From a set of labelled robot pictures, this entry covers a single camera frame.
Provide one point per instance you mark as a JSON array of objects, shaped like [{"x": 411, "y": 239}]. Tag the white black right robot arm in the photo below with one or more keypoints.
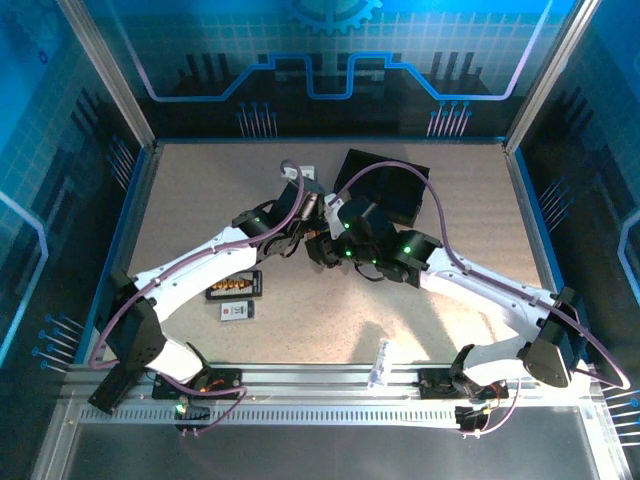
[{"x": 490, "y": 290}]

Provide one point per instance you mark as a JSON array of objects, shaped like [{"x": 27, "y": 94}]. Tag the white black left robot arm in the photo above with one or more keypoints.
[{"x": 200, "y": 265}]

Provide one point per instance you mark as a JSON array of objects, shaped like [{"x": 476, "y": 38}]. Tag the black plastic tray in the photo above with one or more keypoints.
[{"x": 400, "y": 195}]

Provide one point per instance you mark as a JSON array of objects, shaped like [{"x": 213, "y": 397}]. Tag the black board with yellow connectors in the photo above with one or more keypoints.
[{"x": 240, "y": 286}]

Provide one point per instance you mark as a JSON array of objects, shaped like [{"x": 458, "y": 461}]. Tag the small white black card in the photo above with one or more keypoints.
[{"x": 237, "y": 311}]

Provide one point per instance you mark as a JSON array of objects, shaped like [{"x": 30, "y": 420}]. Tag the clear plastic packet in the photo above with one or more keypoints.
[{"x": 381, "y": 365}]

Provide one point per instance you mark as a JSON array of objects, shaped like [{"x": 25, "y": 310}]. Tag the black controller box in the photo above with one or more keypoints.
[
  {"x": 470, "y": 419},
  {"x": 192, "y": 412}
]

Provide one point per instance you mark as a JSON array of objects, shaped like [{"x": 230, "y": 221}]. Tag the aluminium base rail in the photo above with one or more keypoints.
[{"x": 310, "y": 375}]

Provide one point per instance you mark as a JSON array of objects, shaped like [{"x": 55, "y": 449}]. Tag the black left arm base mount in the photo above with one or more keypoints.
[{"x": 225, "y": 375}]

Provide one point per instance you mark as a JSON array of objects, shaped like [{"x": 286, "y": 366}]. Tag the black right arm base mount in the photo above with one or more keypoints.
[{"x": 435, "y": 382}]

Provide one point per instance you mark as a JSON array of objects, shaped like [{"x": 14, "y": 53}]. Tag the aluminium frame post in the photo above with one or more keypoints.
[
  {"x": 111, "y": 75},
  {"x": 550, "y": 75}
]

